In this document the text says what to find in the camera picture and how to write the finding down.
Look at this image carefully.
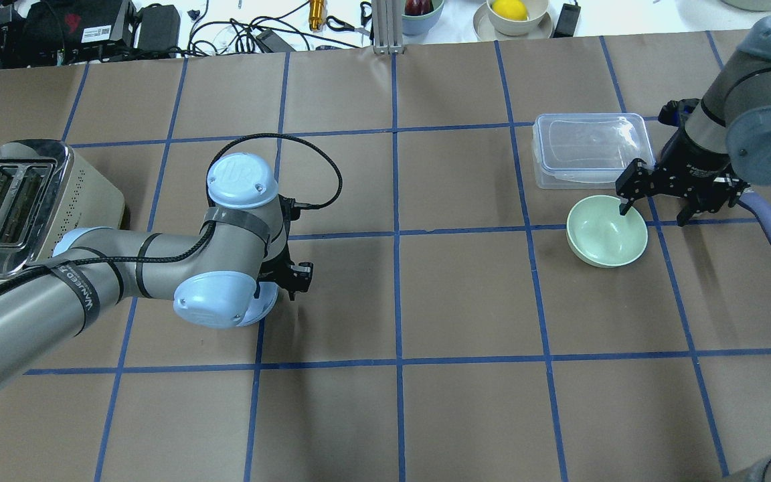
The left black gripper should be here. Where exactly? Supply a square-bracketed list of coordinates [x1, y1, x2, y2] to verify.
[257, 195, 313, 300]

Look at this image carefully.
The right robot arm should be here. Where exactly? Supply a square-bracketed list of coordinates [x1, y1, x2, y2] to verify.
[615, 15, 771, 226]

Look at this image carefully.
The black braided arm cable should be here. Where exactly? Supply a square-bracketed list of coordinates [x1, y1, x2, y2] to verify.
[0, 133, 345, 315]

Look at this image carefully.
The blue bowl with fruit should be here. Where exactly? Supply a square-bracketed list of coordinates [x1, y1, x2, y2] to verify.
[402, 0, 445, 37]

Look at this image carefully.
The black power adapter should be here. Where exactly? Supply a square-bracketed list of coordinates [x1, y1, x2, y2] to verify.
[551, 1, 581, 37]

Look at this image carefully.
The clear plastic food container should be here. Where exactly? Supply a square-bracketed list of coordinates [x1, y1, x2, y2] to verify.
[532, 112, 655, 189]

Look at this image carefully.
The beige bowl with lemon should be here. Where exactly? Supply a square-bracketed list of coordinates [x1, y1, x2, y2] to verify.
[473, 1, 553, 41]

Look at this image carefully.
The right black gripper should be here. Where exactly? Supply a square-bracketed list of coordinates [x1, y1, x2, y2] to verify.
[615, 127, 749, 228]

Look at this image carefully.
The yellow handled screwdriver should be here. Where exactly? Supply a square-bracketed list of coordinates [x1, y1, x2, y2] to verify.
[308, 0, 325, 31]

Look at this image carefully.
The cream and chrome toaster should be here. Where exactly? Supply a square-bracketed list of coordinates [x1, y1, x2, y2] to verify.
[0, 139, 125, 282]

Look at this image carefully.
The green bowl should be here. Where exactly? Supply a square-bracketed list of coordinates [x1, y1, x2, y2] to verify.
[565, 195, 649, 268]

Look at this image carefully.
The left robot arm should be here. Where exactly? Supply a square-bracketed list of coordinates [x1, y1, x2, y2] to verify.
[0, 153, 313, 390]

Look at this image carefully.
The aluminium frame post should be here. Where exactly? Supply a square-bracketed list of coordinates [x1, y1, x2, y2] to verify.
[371, 0, 405, 55]

